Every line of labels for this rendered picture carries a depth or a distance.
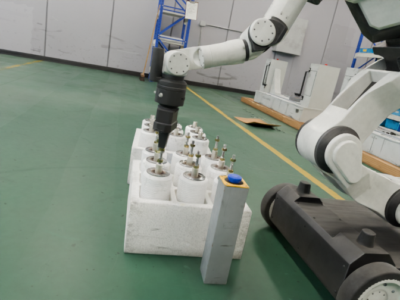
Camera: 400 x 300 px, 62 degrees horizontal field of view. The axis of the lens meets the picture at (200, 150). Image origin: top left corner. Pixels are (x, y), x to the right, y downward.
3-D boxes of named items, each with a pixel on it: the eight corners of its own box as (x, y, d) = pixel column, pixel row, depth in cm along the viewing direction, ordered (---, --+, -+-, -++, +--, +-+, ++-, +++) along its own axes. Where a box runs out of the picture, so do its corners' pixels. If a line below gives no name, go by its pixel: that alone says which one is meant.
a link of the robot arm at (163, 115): (175, 135, 96) (181, 94, 92) (143, 128, 97) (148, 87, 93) (183, 127, 108) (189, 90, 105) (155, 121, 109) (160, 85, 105)
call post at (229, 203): (221, 269, 105) (242, 178, 96) (227, 284, 98) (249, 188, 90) (199, 268, 103) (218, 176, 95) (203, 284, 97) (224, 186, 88)
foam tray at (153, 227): (215, 206, 149) (224, 169, 144) (240, 259, 112) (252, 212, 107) (127, 199, 140) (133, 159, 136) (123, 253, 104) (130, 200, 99)
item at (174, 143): (178, 167, 169) (184, 133, 165) (180, 174, 160) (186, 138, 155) (160, 165, 168) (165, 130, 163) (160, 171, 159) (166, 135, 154)
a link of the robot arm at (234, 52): (208, 71, 103) (265, 61, 106) (215, 64, 93) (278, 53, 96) (201, 37, 103) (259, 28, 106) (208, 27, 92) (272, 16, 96)
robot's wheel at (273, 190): (297, 226, 145) (309, 184, 140) (302, 232, 140) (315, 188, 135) (255, 224, 140) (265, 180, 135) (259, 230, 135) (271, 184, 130)
